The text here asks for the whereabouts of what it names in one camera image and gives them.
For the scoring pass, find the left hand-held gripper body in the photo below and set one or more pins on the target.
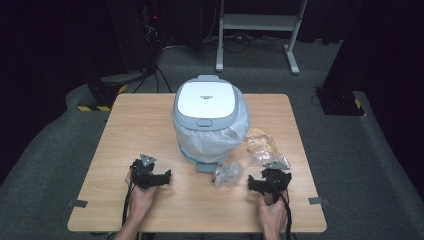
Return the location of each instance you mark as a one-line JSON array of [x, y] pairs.
[[143, 175]]

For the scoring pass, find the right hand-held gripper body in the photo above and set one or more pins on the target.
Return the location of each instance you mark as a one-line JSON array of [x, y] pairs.
[[276, 178]]

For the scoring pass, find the grey pedal trash can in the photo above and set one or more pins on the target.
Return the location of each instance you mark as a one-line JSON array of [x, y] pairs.
[[205, 100]]

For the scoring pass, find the person's left hand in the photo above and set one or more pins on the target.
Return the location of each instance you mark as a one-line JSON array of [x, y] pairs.
[[140, 200]]

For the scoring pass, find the person's right hand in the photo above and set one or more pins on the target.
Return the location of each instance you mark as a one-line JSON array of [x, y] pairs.
[[273, 215]]

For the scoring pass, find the crumpled clear plastic wrapper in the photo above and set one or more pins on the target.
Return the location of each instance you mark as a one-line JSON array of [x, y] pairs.
[[228, 173]]

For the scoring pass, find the crumpled yellowish plastic wrapper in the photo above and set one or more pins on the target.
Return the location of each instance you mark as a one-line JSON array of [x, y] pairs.
[[261, 143]]

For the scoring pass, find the grey tape piece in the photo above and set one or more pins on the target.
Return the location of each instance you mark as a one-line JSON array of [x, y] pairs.
[[318, 200], [78, 203]]

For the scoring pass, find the clear plastic trash bag liner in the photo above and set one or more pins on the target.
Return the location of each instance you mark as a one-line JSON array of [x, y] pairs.
[[213, 140]]

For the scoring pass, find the black stand base striped tape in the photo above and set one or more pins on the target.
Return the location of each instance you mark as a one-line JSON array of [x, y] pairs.
[[105, 91]]

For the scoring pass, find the dark equipment rack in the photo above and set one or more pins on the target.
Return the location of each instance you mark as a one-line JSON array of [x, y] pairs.
[[150, 30]]

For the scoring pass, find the black curtain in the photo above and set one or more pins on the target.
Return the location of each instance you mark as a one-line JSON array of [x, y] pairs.
[[50, 50], [383, 50]]

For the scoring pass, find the white metal stand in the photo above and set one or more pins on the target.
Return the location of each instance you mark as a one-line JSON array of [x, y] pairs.
[[258, 22]]

